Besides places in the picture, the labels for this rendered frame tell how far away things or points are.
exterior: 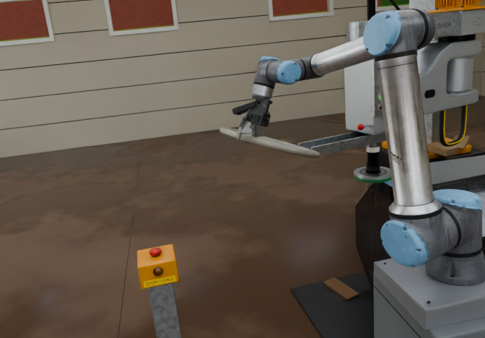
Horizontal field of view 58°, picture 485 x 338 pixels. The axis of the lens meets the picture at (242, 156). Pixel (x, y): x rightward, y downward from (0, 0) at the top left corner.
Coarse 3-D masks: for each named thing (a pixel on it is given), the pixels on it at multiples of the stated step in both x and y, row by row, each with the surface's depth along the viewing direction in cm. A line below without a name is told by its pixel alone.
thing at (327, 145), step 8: (336, 136) 234; (344, 136) 237; (352, 136) 239; (360, 136) 228; (368, 136) 230; (376, 136) 233; (384, 136) 235; (304, 144) 225; (312, 144) 227; (320, 144) 230; (328, 144) 218; (336, 144) 221; (344, 144) 223; (352, 144) 226; (360, 144) 228; (320, 152) 217; (328, 152) 219
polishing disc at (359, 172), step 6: (360, 168) 252; (366, 168) 251; (384, 168) 248; (354, 174) 244; (360, 174) 243; (366, 174) 242; (372, 174) 241; (378, 174) 240; (384, 174) 239; (390, 174) 238
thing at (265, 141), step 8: (224, 128) 200; (232, 136) 192; (248, 136) 186; (264, 136) 230; (264, 144) 184; (272, 144) 184; (280, 144) 185; (288, 144) 227; (288, 152) 186; (296, 152) 187; (304, 152) 189; (312, 152) 193
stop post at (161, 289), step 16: (144, 256) 140; (160, 256) 139; (144, 272) 135; (176, 272) 138; (144, 288) 136; (160, 288) 140; (160, 304) 141; (176, 304) 143; (160, 320) 142; (176, 320) 144; (160, 336) 144; (176, 336) 145
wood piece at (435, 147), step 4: (428, 144) 318; (432, 144) 317; (436, 144) 317; (440, 144) 316; (428, 148) 319; (432, 148) 315; (436, 148) 312; (440, 148) 308; (444, 148) 306; (448, 148) 305; (452, 148) 305; (456, 148) 306; (436, 152) 312; (440, 152) 309; (444, 152) 306; (448, 152) 304; (452, 152) 305; (456, 152) 307
